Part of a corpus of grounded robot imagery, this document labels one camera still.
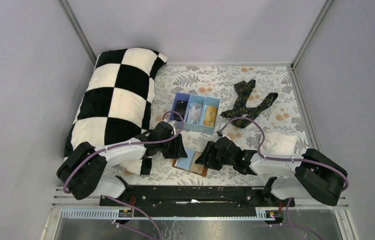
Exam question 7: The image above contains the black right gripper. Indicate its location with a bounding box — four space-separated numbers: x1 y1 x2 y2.
194 140 235 171

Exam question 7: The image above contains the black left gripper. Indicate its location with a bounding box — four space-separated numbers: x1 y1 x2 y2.
158 133 188 159

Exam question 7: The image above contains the light blue card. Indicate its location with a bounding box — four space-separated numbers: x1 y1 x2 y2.
175 149 196 171

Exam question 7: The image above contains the brown leather card holder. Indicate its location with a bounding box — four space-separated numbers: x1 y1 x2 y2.
172 148 208 177

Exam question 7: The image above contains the pale grey credit card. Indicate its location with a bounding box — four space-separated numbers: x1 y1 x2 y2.
187 103 203 125

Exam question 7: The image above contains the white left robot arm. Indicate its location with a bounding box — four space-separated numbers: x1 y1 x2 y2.
56 120 187 206

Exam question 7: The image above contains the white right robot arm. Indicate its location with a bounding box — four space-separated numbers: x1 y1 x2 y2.
195 136 349 206

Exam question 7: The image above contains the blue three-compartment organizer box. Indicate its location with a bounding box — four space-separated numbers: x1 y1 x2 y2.
169 92 220 135

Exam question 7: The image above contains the black item in box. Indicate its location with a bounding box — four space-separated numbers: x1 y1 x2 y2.
173 100 188 122

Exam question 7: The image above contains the dark floral patterned necktie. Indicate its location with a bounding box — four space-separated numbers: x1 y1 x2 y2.
220 79 279 129

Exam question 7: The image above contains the white crumpled cloth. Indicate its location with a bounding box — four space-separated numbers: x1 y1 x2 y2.
260 132 298 155

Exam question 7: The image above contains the black and white checkered pillow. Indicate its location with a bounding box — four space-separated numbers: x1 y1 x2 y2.
64 48 168 159

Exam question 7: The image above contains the floral patterned table mat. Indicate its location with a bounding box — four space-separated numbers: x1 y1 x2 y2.
88 65 321 187

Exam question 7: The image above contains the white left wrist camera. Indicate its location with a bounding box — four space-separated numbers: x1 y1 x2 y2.
163 119 177 131

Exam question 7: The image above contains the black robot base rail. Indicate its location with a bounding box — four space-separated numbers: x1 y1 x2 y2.
99 185 296 220

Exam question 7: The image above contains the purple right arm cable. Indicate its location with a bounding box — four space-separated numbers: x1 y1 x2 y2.
216 116 350 192

